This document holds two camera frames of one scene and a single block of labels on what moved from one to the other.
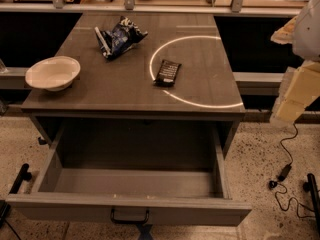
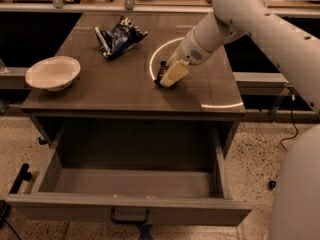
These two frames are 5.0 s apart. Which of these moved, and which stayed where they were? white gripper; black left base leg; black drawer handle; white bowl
Moved: white gripper
Stayed: black left base leg; white bowl; black drawer handle
